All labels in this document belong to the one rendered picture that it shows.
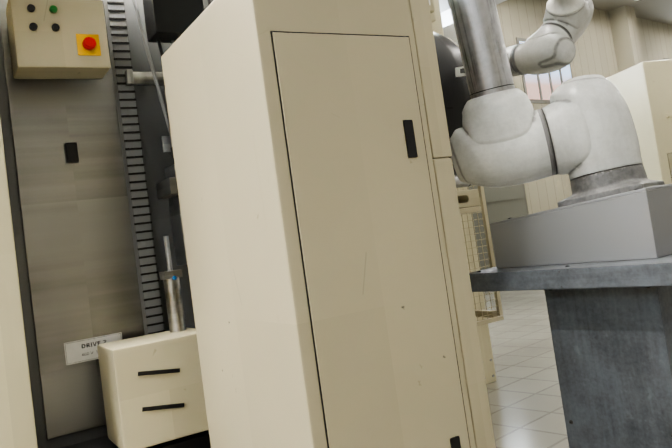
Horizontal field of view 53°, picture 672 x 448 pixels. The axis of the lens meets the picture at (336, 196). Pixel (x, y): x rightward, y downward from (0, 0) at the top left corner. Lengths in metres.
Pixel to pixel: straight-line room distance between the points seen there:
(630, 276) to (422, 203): 0.39
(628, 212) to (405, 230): 0.43
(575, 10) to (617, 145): 0.60
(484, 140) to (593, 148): 0.23
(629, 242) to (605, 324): 0.20
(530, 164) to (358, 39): 0.48
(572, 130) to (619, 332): 0.43
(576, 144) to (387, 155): 0.44
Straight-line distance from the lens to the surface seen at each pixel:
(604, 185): 1.52
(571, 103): 1.54
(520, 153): 1.51
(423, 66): 1.39
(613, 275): 1.33
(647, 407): 1.52
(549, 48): 1.93
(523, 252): 1.53
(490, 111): 1.52
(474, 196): 2.35
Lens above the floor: 0.78
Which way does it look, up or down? 3 degrees up
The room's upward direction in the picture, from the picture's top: 8 degrees counter-clockwise
